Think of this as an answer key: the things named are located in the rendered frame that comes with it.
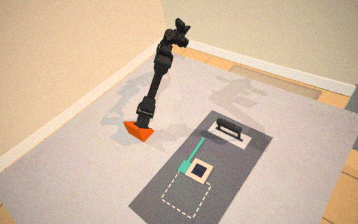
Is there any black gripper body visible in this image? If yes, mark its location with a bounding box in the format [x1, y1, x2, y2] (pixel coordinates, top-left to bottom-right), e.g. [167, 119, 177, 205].
[173, 18, 185, 48]

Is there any tan square tile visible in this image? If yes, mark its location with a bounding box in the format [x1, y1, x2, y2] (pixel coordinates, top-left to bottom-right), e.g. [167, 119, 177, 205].
[185, 158, 213, 184]

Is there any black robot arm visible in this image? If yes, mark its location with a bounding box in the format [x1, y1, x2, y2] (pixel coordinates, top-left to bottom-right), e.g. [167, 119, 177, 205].
[133, 29, 189, 129]

